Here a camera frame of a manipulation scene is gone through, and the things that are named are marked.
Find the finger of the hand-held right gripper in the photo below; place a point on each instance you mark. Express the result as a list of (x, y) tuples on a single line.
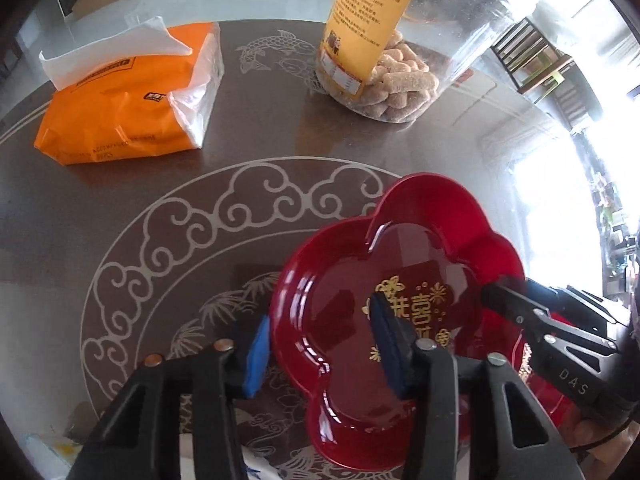
[(505, 297), (542, 287)]

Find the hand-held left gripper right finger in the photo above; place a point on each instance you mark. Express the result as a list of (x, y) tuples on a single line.
[(389, 345)]

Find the person's right hand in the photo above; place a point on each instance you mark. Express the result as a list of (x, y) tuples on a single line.
[(585, 430)]

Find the orange tissue pack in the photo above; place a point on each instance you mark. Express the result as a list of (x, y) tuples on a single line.
[(110, 105)]

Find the clear plastic biscuit jar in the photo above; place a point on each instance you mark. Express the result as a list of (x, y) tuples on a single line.
[(390, 95)]

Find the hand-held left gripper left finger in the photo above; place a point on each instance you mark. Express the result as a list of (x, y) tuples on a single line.
[(256, 355)]

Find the dark wooden crib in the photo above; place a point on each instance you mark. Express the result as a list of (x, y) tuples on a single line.
[(530, 50)]

